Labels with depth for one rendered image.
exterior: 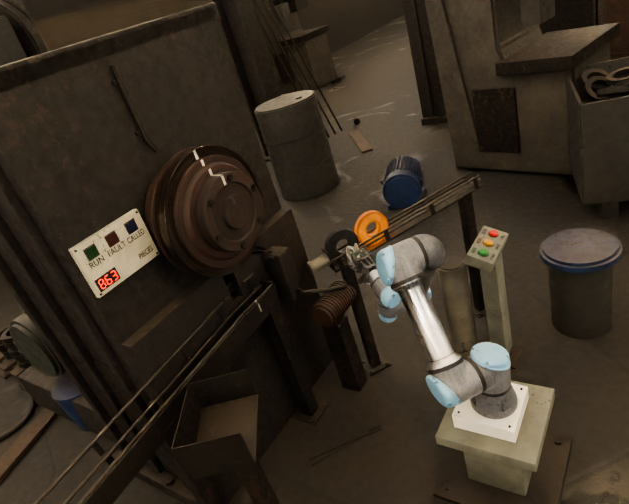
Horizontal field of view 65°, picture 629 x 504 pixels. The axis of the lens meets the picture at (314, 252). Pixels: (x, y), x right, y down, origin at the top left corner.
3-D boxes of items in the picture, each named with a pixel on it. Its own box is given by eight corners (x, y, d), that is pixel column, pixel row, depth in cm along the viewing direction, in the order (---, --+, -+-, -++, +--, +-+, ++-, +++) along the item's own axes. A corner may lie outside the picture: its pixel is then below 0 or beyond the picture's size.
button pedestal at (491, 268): (477, 366, 229) (459, 254, 201) (492, 332, 245) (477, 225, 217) (513, 373, 220) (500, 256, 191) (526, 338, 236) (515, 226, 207)
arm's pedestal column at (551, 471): (572, 440, 185) (570, 390, 173) (552, 539, 158) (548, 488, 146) (466, 414, 208) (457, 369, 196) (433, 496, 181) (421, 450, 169)
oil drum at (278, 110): (270, 202, 486) (239, 114, 445) (303, 176, 525) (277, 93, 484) (320, 202, 451) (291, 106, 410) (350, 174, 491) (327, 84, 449)
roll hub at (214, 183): (215, 266, 172) (183, 194, 159) (262, 226, 190) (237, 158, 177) (226, 267, 168) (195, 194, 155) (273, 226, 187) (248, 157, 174)
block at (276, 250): (276, 299, 221) (259, 254, 210) (286, 289, 226) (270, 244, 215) (295, 302, 215) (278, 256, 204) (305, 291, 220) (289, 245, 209)
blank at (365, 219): (349, 220, 216) (352, 223, 213) (378, 203, 218) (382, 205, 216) (360, 249, 224) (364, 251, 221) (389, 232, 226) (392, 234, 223)
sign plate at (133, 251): (96, 297, 157) (67, 249, 148) (156, 253, 174) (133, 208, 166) (100, 298, 155) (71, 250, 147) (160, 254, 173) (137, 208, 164)
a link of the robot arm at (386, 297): (385, 313, 187) (385, 299, 181) (371, 294, 194) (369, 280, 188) (403, 304, 188) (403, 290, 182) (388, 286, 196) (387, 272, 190)
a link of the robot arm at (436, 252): (442, 217, 162) (418, 282, 204) (413, 229, 160) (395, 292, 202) (462, 245, 157) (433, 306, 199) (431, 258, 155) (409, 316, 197)
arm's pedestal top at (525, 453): (555, 396, 173) (554, 388, 171) (536, 473, 151) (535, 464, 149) (464, 378, 191) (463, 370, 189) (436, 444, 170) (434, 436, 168)
